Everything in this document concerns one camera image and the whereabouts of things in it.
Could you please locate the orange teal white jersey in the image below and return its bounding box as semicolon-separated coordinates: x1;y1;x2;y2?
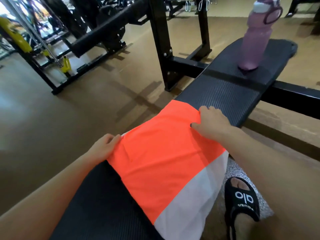
107;100;229;240

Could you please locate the person's left hand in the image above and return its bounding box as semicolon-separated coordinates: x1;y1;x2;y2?
86;133;122;165

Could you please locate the black right slipper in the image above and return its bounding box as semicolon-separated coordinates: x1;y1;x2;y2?
224;176;260;240

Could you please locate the rack of black weight plates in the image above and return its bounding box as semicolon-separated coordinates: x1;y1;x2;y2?
285;0;320;35

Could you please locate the black power rack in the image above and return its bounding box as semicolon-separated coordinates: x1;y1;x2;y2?
0;0;150;95

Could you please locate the yellow safety catch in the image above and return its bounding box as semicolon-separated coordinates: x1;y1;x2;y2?
61;56;72;74

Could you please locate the black ribbed bench pad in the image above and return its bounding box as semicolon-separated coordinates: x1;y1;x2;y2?
50;38;298;240

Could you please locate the person's right forearm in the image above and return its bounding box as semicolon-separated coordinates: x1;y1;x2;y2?
225;127;320;240

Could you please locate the pink water bottle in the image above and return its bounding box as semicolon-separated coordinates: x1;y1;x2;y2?
237;0;283;71

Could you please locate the black steel bench frame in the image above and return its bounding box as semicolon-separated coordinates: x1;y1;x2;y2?
147;0;320;120

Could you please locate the yellow black gym machine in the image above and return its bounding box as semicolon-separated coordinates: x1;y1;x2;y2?
0;17;33;53

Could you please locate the person's left forearm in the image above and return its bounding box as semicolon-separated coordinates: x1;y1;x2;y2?
0;155;105;240

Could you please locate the person's right hand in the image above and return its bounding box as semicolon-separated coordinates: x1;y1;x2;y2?
190;106;233;142

